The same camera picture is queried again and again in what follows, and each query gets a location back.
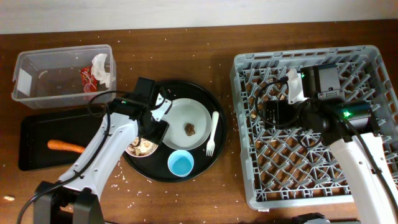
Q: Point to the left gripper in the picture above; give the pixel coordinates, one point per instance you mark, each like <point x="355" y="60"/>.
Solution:
<point x="158" y="136"/>

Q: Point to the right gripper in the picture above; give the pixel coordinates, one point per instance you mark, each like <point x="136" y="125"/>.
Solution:
<point x="282" y="106"/>

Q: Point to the rice and nuts food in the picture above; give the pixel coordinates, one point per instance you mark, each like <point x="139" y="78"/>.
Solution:
<point x="143" y="146"/>

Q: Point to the grey round plate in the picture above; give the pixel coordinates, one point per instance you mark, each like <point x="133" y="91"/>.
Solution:
<point x="185" y="110"/>

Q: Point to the brown food scrap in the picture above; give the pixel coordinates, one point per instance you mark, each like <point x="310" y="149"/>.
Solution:
<point x="189" y="129"/>

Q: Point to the red snack wrapper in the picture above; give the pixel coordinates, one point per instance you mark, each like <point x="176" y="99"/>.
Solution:
<point x="89" y="82"/>

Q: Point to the white napkin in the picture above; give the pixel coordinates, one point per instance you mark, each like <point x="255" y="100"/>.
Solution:
<point x="98" y="70"/>

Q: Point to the orange carrot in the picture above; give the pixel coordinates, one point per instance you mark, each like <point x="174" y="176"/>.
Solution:
<point x="64" y="146"/>

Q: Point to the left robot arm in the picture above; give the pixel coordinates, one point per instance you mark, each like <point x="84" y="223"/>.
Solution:
<point x="75" y="196"/>

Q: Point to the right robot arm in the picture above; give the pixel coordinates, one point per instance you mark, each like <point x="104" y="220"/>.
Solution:
<point x="316" y="101"/>

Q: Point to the grey dishwasher rack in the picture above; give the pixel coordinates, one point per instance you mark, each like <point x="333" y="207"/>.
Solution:
<point x="290" y="167"/>

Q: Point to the clear plastic waste bin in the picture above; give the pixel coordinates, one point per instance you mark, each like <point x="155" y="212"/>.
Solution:
<point x="51" y="78"/>

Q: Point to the black round tray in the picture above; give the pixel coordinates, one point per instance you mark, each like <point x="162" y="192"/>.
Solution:
<point x="155" y="165"/>

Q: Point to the light blue cup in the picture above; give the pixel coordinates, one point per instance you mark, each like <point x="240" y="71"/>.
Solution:
<point x="180" y="163"/>

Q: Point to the white plastic fork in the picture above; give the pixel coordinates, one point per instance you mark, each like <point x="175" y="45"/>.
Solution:
<point x="210" y="146"/>

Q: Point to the black rectangular tray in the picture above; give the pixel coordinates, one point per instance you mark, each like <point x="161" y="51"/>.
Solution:
<point x="75" y="126"/>

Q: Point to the peanut on table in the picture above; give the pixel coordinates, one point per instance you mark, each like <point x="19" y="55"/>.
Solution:
<point x="9" y="198"/>

